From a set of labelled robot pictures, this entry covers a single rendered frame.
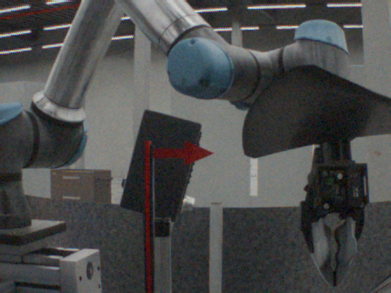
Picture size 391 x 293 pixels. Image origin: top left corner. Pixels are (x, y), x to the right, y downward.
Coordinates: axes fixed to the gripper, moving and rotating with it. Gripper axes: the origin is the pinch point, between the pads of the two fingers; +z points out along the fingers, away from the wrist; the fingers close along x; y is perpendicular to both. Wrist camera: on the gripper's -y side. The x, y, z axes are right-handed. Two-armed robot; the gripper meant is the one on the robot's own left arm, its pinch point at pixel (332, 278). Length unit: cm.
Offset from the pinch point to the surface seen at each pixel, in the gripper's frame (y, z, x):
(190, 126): -31.7, -31.8, -18.6
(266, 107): 27.4, -13.4, -11.8
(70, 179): -639, -177, -160
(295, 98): 30.3, -13.2, -9.6
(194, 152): 21.8, -11.0, -18.3
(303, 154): -568, -184, 100
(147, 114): -31, -34, -26
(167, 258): -33.4, -7.7, -23.0
